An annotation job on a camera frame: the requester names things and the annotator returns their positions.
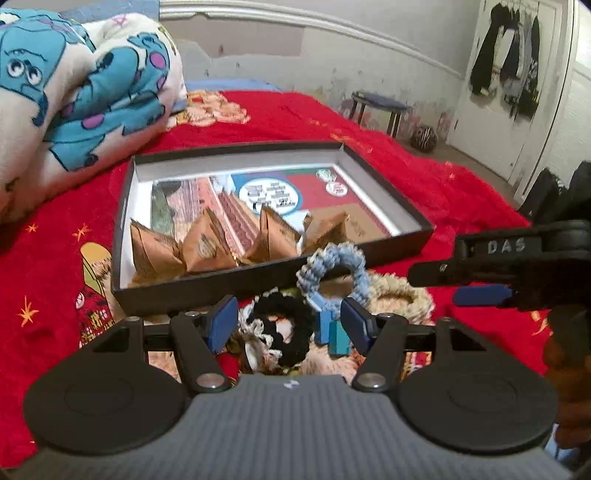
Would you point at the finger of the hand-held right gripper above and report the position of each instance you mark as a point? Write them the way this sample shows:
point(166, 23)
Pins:
point(485, 272)
point(482, 295)

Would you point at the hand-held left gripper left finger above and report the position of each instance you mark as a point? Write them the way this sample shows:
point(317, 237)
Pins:
point(222, 323)

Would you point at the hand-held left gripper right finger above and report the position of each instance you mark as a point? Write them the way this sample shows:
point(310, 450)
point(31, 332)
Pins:
point(356, 323)

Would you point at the teal binder clip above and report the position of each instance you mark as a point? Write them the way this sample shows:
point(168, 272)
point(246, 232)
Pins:
point(334, 334)

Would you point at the white crochet scrunchie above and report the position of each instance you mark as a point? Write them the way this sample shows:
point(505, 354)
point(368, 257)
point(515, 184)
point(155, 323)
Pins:
point(253, 339)

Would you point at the black scrunchie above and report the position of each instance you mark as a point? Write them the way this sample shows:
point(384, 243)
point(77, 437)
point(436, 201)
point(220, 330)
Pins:
point(300, 332)

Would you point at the beige knitted scrunchie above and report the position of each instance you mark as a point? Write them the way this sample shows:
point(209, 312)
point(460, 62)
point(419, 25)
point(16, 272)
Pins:
point(406, 290)

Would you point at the blue knitted scrunchie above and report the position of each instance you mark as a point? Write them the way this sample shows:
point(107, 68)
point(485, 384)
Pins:
point(337, 258)

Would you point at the black shallow cardboard box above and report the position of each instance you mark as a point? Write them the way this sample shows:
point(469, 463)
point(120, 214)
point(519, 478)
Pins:
point(277, 279)

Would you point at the person's right hand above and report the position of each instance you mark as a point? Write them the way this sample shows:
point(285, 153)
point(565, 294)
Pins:
point(572, 406)

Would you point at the red embroidered blanket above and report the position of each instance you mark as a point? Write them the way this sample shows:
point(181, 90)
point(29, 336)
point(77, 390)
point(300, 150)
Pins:
point(461, 203)

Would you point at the printed card with red building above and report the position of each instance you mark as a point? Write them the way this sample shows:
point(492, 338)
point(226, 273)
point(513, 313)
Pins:
point(277, 194)

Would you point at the white door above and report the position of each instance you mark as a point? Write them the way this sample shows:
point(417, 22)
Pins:
point(471, 129)

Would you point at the dark patterned ball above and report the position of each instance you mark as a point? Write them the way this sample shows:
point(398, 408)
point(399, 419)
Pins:
point(424, 138)

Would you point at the round blue-top metal stool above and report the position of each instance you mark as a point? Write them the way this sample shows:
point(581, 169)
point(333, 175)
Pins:
point(381, 102)

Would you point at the hanging dark clothes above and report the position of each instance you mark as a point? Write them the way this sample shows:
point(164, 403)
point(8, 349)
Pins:
point(503, 55)

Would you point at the blue bed sheet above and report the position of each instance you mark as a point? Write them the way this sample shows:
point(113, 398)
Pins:
point(231, 85)

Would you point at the cartoon monster fleece blanket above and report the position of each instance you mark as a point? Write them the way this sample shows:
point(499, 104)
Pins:
point(69, 92)

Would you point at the white wall moulding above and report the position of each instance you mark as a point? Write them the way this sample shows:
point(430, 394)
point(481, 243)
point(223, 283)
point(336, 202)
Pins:
point(323, 23)

